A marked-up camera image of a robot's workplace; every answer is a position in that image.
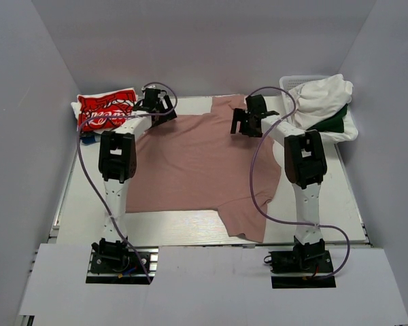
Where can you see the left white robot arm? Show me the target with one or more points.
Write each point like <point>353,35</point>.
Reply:
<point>118,154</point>

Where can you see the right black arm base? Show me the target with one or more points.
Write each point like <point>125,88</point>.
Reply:
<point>287,272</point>

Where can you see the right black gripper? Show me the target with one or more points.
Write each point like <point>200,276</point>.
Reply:
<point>241,115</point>

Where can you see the pink t shirt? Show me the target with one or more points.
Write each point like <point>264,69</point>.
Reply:
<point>194,163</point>

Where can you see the folded blue t shirt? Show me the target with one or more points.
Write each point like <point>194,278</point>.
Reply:
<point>88,138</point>

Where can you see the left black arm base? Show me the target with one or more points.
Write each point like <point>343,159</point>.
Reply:
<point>113,263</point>

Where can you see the green and white t shirt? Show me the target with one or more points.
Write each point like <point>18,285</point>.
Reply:
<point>338,128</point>

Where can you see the folded red coca-cola t shirt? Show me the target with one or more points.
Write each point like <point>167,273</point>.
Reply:
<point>105,110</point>

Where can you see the white plastic basket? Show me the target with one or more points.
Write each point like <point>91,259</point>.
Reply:
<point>289,82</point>

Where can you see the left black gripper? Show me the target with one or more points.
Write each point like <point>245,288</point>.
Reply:
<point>168,115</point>

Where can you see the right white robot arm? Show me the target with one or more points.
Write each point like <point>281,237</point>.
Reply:
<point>304,161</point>

